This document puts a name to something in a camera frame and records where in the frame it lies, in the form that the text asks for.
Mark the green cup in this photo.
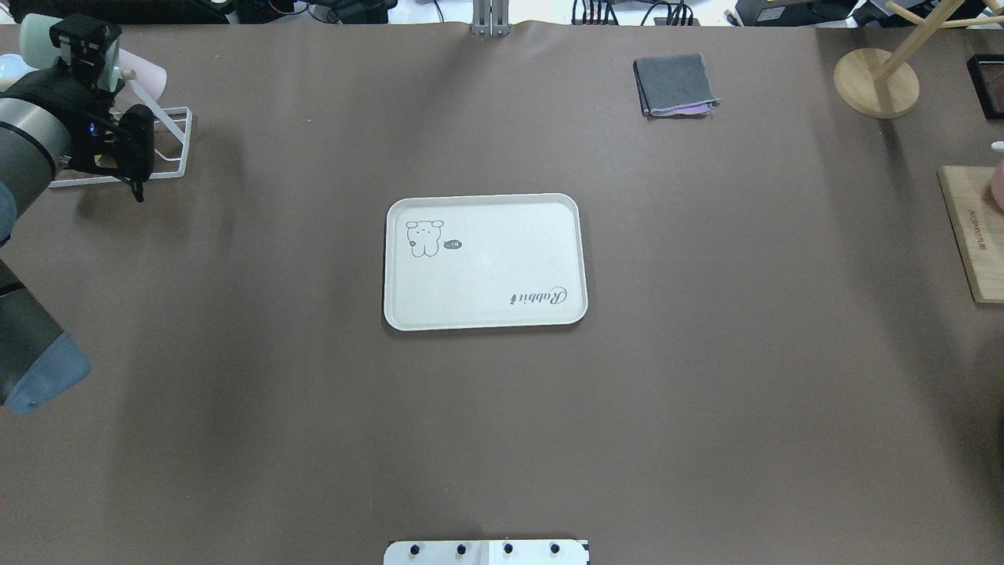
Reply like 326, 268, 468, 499
19, 13, 122, 93

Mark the pink cup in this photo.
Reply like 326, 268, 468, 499
116, 48, 166, 101

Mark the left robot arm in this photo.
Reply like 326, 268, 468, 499
2, 14, 153, 414

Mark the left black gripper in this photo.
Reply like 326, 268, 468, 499
8, 60, 122, 150

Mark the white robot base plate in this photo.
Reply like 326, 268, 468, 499
383, 538, 591, 564

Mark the dark picture frame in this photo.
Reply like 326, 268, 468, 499
966, 54, 1003, 119

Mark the wooden board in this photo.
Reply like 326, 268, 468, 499
938, 166, 1003, 304

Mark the aluminium frame post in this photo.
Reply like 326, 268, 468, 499
471, 0, 511, 37

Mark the white wire cup rack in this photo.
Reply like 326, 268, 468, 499
48, 71, 194, 190

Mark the white rabbit print tray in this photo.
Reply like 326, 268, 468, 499
383, 193, 589, 332

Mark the light blue cup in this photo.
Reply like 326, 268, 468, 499
0, 53, 28, 92

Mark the folded grey purple cloth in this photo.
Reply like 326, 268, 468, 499
632, 53, 718, 118

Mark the wooden stand with round base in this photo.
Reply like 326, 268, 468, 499
833, 1, 1002, 119

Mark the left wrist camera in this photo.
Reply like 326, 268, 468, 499
85, 104, 155, 202

